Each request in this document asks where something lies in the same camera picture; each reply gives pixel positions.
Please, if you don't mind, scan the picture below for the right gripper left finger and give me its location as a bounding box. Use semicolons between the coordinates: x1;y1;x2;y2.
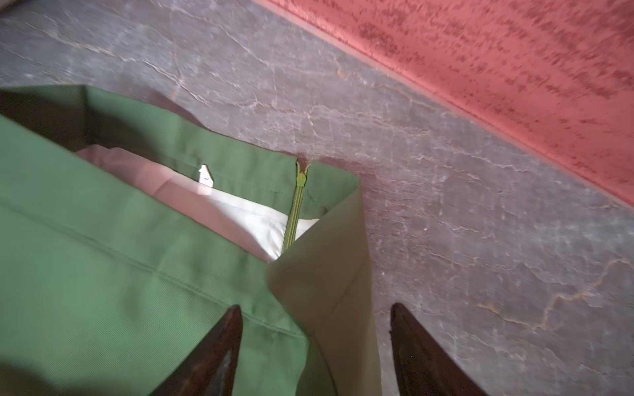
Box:
152;305;243;396

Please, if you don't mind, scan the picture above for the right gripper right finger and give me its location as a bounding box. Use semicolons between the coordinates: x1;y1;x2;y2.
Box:
390;303;485;396

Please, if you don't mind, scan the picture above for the green skirt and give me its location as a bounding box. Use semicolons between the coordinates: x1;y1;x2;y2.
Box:
1;85;381;395

